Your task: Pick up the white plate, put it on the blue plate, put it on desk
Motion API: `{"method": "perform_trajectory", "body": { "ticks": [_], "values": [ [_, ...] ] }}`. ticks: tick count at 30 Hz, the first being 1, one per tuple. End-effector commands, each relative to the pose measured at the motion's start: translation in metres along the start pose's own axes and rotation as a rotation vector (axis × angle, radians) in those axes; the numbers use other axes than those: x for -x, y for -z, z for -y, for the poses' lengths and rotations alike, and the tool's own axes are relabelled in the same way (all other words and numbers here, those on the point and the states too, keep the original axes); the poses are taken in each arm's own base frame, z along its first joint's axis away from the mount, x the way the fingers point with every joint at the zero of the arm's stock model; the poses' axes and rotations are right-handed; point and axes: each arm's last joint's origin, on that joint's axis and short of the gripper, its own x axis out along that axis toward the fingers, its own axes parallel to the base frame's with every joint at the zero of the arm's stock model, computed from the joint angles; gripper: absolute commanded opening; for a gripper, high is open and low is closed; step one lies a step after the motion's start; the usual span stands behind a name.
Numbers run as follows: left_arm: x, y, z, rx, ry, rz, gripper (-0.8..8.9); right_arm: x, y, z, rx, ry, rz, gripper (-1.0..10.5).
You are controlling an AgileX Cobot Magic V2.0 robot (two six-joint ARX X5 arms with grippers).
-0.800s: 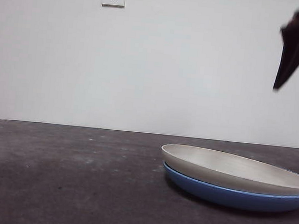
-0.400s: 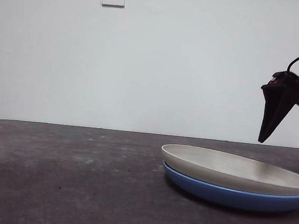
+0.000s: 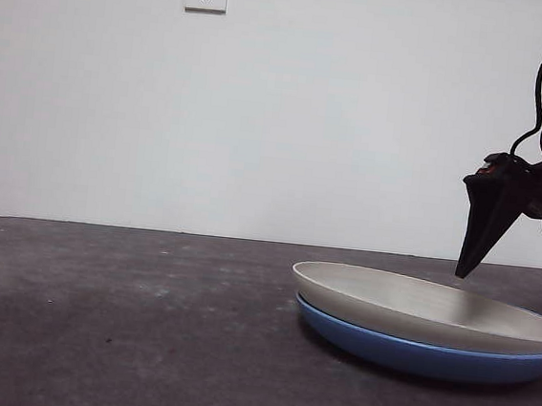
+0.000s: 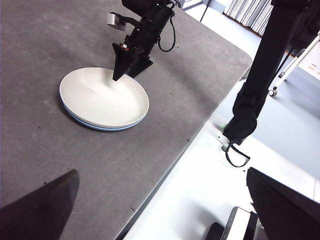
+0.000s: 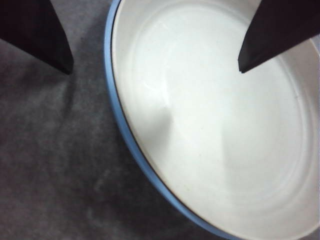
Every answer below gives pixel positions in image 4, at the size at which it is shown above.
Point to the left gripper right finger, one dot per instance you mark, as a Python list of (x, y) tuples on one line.
[(287, 215)]

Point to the blue round plate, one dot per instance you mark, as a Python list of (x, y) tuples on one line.
[(107, 129)]

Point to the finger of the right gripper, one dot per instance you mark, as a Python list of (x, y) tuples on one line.
[(122, 62), (142, 66)]

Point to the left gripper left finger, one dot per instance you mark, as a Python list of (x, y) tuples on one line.
[(37, 215)]

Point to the black and white device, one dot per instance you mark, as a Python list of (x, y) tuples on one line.
[(237, 225)]

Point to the white round plate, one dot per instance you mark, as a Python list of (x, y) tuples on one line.
[(105, 100)]

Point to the white wheeled tripod stand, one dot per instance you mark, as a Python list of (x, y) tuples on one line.
[(295, 65)]

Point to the white pleated curtain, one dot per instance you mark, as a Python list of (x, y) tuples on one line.
[(250, 12)]

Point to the pale grey camera box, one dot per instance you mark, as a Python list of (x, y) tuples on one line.
[(115, 21)]

